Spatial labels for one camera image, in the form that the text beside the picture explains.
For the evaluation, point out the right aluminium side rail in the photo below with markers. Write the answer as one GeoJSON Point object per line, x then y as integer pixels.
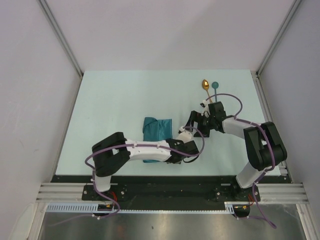
{"type": "Point", "coordinates": [266, 113]}

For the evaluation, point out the aluminium front frame rail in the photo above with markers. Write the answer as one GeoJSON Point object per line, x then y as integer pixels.
{"type": "Point", "coordinates": [281, 193]}

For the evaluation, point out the right aluminium corner post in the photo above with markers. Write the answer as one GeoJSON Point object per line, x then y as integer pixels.
{"type": "Point", "coordinates": [296, 4]}

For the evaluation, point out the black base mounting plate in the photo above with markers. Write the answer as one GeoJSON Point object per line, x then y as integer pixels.
{"type": "Point", "coordinates": [169, 193]}

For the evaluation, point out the white slotted cable duct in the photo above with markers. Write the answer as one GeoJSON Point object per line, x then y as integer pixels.
{"type": "Point", "coordinates": [96, 208]}

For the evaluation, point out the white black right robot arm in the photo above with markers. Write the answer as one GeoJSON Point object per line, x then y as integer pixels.
{"type": "Point", "coordinates": [264, 146]}

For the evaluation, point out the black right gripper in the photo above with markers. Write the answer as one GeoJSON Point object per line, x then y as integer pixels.
{"type": "Point", "coordinates": [197, 117]}

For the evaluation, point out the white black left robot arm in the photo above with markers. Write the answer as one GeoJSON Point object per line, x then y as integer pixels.
{"type": "Point", "coordinates": [112, 153]}

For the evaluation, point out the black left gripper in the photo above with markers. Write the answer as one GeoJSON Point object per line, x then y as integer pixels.
{"type": "Point", "coordinates": [178, 141]}

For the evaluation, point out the left aluminium corner post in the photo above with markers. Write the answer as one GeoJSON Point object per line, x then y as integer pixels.
{"type": "Point", "coordinates": [49, 15]}

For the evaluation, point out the gold metal spoon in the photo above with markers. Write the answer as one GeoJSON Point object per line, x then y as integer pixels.
{"type": "Point", "coordinates": [206, 86]}

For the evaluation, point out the teal satin napkin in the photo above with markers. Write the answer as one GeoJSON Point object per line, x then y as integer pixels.
{"type": "Point", "coordinates": [155, 130]}

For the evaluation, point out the teal plastic spoon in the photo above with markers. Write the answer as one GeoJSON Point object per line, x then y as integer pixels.
{"type": "Point", "coordinates": [215, 86]}

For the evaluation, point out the aluminium corner post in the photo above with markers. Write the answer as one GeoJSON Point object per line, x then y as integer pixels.
{"type": "Point", "coordinates": [296, 4]}
{"type": "Point", "coordinates": [49, 15]}

